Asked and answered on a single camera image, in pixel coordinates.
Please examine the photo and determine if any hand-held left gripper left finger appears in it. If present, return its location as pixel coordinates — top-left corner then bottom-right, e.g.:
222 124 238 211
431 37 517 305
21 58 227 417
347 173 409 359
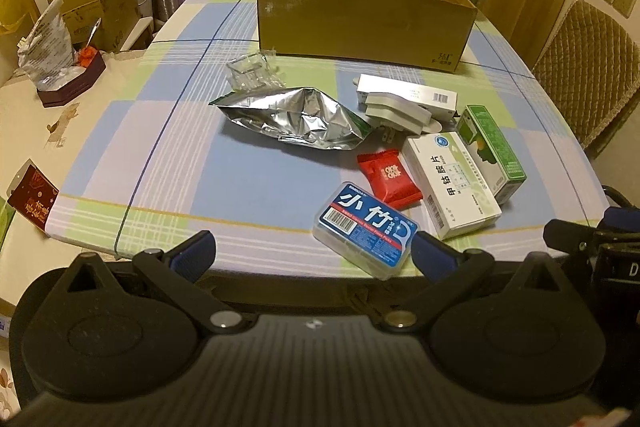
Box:
65 230 251 335

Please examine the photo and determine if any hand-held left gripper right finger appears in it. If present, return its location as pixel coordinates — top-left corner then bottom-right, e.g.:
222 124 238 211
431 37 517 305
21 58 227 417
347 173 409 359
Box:
382 231 566 335

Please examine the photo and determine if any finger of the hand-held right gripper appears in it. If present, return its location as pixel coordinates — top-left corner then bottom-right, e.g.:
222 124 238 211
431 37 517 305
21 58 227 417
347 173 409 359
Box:
600 204 640 238
543 218 608 260

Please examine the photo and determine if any white medicine box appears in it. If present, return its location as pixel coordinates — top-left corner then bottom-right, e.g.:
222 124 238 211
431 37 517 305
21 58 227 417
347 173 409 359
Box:
401 132 502 240

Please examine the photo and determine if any blue floss pick box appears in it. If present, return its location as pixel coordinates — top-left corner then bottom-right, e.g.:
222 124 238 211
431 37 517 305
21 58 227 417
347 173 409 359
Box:
312 181 418 280

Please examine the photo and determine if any red snack packet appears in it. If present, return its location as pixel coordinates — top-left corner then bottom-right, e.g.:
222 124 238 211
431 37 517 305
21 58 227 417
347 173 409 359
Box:
357 148 423 210

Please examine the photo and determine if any green medicine box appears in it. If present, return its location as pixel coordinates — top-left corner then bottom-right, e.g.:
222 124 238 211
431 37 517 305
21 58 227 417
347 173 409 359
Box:
457 104 528 206

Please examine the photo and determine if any white plug-in night light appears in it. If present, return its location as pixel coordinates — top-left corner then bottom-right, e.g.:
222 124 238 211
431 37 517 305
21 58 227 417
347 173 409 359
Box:
364 91 435 144

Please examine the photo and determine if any long white ointment box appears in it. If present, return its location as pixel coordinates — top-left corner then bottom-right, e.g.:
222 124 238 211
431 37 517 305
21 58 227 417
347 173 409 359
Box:
356 74 458 118

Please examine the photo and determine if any silver foil bag green leaf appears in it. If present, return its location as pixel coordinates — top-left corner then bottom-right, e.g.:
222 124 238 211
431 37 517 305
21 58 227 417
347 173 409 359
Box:
209 86 373 152

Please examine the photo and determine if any clear plastic packaging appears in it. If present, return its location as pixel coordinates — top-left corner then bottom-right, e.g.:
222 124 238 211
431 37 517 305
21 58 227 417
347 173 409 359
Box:
225 49 287 92

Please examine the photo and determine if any brown cardboard box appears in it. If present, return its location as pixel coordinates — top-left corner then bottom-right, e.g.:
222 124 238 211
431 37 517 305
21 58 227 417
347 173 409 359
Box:
256 0 478 72

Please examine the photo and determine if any brown quilted chair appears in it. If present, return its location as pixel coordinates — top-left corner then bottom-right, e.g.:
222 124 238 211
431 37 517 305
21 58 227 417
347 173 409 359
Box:
531 0 640 158

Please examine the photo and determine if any dark red printed packet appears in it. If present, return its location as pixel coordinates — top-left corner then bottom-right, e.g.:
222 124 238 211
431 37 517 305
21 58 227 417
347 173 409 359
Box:
7 159 60 233

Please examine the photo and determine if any beige cloth side table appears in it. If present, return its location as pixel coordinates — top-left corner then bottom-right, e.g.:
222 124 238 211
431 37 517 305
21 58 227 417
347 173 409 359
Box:
0 49 151 323

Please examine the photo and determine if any dark red tray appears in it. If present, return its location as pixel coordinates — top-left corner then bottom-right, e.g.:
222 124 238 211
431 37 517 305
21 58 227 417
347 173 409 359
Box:
36 52 107 108

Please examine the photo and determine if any metal spoon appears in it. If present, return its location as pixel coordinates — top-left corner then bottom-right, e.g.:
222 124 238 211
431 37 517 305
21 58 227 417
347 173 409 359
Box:
85 18 102 52

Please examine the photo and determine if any printed clear plastic bag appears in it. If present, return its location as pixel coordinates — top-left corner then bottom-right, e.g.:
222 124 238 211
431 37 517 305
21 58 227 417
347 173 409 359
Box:
17 0 76 88

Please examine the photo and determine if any small brown storage carton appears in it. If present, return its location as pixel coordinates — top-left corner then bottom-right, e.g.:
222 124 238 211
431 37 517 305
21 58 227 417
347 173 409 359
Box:
47 0 108 45

